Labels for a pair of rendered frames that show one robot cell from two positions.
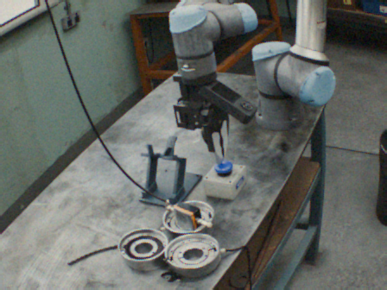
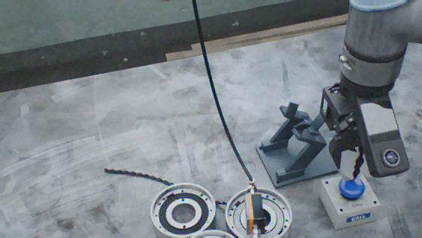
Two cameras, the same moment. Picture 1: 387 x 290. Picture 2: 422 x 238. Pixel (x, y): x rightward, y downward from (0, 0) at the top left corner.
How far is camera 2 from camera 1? 0.44 m
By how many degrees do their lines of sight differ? 37
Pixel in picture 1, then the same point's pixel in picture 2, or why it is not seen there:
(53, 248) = (113, 138)
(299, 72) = not seen: outside the picture
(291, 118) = not seen: outside the picture
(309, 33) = not seen: outside the picture
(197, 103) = (347, 105)
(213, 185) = (326, 196)
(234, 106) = (370, 148)
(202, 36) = (383, 31)
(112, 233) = (189, 166)
